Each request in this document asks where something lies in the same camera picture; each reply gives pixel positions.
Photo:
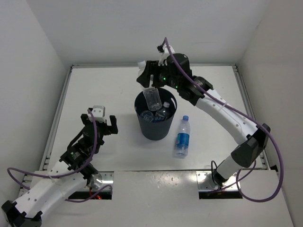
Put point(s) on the dark grey waste bin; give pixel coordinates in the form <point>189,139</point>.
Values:
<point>155,130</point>

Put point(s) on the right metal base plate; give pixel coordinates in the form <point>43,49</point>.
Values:
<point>205,183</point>

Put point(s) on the blue-cap blue-label water bottle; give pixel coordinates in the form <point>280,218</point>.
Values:
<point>182,139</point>

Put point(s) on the metal base plate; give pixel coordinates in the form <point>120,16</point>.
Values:
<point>205,183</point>
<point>101,180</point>

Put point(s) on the clear unlabelled plastic bottle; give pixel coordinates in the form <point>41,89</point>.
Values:
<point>152,98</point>

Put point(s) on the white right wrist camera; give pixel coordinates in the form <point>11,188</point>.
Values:
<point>164,51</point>

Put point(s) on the aluminium table edge rail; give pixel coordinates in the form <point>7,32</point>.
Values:
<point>249,110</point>

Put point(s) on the small blue-label plastic bottle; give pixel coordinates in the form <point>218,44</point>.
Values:
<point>147,115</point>

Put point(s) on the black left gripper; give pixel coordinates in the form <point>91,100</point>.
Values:
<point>110,129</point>

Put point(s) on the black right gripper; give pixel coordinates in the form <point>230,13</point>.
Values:
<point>152,68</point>

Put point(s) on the left aluminium frame rail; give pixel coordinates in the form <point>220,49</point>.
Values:
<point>29,96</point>

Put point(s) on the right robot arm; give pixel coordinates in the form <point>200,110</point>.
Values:
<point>176,73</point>

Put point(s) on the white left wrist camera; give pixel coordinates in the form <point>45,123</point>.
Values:
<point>97,112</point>

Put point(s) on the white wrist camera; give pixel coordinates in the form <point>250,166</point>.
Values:
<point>97,112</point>
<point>164,51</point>

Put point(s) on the dark-label bottle in bin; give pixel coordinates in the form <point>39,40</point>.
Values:
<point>163,113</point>

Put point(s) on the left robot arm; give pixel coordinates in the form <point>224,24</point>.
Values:
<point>72,172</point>

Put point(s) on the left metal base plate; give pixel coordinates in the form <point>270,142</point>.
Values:
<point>101,180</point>

